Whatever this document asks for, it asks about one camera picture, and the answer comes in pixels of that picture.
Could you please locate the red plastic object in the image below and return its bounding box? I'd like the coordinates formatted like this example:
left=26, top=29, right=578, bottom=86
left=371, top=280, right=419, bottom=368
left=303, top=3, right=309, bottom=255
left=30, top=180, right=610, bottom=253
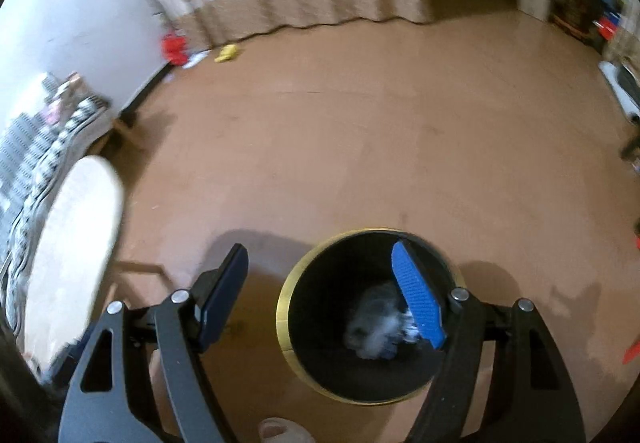
left=161, top=30, right=188, bottom=66

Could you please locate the black bin with gold rim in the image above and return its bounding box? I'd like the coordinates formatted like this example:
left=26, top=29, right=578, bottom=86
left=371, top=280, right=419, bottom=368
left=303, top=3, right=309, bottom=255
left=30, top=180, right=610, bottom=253
left=276, top=227, right=468, bottom=406

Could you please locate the pink cloth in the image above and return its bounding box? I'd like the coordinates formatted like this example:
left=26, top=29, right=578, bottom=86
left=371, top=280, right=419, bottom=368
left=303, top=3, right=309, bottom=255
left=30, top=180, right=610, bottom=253
left=45, top=72, right=83, bottom=124

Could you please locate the white paper sheet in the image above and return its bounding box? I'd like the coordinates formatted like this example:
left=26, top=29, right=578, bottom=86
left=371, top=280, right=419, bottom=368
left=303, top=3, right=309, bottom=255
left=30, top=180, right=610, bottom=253
left=182, top=50, right=213, bottom=70

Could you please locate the beige low table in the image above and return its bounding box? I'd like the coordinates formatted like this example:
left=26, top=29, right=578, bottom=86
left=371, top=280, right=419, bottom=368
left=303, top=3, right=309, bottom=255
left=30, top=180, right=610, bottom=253
left=22, top=155, right=125, bottom=374

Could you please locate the white plastic object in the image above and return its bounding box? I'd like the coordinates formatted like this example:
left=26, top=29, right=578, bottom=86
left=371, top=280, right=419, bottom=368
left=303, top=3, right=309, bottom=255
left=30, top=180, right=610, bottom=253
left=599, top=62, right=640, bottom=124

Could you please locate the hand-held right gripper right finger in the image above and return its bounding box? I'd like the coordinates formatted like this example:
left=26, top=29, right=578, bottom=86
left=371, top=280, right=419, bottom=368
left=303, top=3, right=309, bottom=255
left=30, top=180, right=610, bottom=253
left=391, top=238, right=587, bottom=443

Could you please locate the black and white striped bedding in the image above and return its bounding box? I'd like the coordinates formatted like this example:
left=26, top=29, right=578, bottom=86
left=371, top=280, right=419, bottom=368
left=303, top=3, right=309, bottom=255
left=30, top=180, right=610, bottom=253
left=0, top=73, right=113, bottom=324

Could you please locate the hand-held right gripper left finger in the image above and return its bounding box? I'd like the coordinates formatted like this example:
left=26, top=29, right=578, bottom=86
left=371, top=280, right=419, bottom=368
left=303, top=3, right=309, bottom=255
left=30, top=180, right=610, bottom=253
left=57, top=243, right=249, bottom=443

